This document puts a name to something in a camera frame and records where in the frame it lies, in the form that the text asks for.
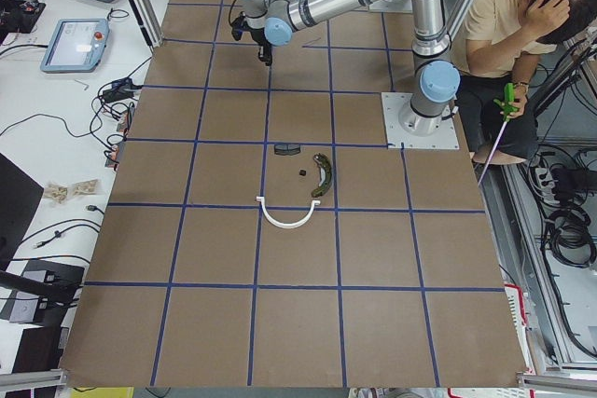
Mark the bag of small parts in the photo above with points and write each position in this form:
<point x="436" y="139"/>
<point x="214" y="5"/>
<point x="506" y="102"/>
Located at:
<point x="56" y="193"/>
<point x="85" y="188"/>

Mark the dark grey brake pad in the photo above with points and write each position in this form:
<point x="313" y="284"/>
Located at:
<point x="286" y="149"/>

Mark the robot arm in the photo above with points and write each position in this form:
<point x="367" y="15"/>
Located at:
<point x="272" y="23"/>

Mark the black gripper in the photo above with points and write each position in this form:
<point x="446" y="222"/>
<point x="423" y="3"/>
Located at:
<point x="259" y="35"/>

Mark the white curved plastic bracket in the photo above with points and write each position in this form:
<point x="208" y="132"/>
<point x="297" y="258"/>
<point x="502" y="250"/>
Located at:
<point x="288" y="218"/>

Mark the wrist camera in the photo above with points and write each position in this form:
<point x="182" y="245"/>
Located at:
<point x="238" y="27"/>

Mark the near teach pendant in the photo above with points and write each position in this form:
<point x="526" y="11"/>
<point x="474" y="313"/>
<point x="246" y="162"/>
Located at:
<point x="76" y="46"/>

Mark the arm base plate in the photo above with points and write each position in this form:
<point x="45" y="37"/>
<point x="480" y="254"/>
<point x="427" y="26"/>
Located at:
<point x="391" y="6"/>
<point x="404" y="129"/>

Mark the person in beige shirt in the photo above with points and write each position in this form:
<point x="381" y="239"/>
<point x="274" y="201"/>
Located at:
<point x="497" y="51"/>

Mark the green brake shoe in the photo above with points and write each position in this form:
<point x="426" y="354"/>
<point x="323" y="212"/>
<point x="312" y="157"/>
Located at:
<point x="326" y="175"/>

